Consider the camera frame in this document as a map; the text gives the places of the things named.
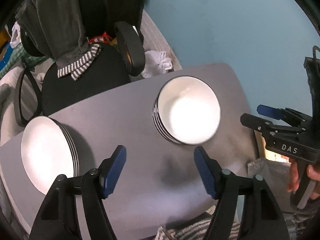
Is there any white bowl black rim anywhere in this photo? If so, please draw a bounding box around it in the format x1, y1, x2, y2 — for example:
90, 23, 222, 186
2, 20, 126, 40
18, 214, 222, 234
152, 75, 221, 145

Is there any right hand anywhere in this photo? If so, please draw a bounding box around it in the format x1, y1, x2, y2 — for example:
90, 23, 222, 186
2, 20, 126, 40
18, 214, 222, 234
286, 157, 320, 201

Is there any large white plate stack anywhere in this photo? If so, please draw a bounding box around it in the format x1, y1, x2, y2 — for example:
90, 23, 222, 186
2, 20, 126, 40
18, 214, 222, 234
21, 116, 80, 194

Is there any white plastic bag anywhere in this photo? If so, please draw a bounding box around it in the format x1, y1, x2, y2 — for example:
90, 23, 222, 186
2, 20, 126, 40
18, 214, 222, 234
141, 50, 173, 79

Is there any grey striped garment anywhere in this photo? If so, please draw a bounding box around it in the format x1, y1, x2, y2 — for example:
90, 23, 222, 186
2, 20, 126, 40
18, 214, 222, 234
16, 0, 101, 81

